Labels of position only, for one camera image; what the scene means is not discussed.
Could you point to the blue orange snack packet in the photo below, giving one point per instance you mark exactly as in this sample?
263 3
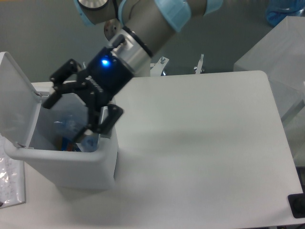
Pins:
65 144

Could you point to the black device at edge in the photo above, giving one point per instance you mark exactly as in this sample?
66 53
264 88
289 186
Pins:
297 205

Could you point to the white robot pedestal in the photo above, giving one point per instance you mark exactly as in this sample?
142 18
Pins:
144 70

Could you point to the metal clamp bolt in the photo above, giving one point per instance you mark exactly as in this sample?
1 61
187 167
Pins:
198 69

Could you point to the clear plastic water bottle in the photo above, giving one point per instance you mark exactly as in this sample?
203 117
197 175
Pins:
67 126

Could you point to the blue water jug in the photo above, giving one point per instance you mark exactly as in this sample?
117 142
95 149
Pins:
277 10

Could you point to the white trash can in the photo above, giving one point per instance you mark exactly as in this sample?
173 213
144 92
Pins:
43 137

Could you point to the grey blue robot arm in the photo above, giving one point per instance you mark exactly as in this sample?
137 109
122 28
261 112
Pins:
146 26

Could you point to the white bracket with bolts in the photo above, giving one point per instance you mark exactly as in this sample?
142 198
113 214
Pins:
158 68

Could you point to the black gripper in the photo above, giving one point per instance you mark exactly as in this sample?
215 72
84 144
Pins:
104 76

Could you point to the clear plastic sheet sleeve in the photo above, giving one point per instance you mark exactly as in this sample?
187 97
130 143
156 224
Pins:
12 180

